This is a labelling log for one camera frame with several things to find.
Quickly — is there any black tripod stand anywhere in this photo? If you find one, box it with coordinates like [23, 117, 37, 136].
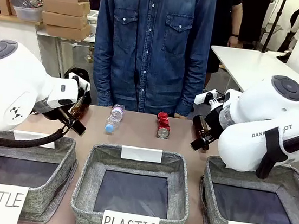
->
[259, 0, 290, 56]

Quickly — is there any black right arm cable sleeve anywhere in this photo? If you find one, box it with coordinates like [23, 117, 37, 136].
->
[255, 123, 299, 184]

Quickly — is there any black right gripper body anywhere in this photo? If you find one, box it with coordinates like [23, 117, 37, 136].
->
[202, 106, 226, 144]

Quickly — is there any clear plastic bin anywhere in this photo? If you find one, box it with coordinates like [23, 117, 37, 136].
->
[12, 4, 45, 23]

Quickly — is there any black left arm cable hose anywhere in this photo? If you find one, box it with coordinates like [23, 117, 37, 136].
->
[0, 115, 74, 155]

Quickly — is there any grey fabric basket can label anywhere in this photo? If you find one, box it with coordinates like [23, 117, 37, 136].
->
[194, 153, 299, 224]

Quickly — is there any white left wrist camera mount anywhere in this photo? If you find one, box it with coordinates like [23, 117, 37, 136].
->
[69, 74, 92, 92]

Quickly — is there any grey fabric basket plastic label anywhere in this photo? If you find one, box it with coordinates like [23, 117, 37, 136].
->
[68, 139, 197, 224]

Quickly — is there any person in denim shirt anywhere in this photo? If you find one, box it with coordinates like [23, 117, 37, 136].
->
[86, 0, 217, 122]

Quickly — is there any white desk under boxes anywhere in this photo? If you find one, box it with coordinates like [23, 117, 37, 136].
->
[31, 25, 98, 84]

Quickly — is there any white table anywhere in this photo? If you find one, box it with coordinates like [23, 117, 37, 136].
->
[205, 44, 299, 100]

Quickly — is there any person in black clothes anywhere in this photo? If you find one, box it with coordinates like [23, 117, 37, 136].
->
[205, 0, 246, 77]

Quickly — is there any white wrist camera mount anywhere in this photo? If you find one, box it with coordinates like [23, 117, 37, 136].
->
[194, 88, 226, 108]
[69, 74, 92, 92]

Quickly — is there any background person hand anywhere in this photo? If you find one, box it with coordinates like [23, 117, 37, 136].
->
[226, 34, 241, 49]

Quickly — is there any black backpack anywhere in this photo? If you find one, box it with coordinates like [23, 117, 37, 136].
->
[60, 65, 96, 105]

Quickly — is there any crushed red can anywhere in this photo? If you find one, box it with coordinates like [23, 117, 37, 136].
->
[154, 111, 173, 140]

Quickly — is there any brown glass bottle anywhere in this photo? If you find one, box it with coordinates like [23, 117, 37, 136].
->
[189, 114, 213, 152]
[69, 93, 92, 120]

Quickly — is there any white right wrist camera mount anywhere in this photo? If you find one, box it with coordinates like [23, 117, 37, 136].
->
[194, 88, 226, 108]

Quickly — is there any blank white card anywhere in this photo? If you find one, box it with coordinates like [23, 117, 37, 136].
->
[11, 129, 58, 150]
[120, 145, 164, 165]

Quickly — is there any flat cardboard box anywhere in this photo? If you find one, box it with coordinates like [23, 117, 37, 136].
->
[42, 19, 93, 42]
[40, 9, 90, 31]

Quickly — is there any grey fabric basket bottle label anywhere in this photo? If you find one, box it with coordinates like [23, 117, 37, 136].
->
[0, 127, 82, 224]

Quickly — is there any small clear plastic water bottle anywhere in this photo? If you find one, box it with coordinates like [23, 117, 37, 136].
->
[104, 103, 127, 137]

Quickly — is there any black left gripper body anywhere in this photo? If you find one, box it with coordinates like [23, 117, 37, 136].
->
[39, 103, 77, 126]

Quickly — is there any white cabinet with wooden top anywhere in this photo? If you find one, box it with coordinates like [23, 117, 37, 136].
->
[0, 14, 68, 80]

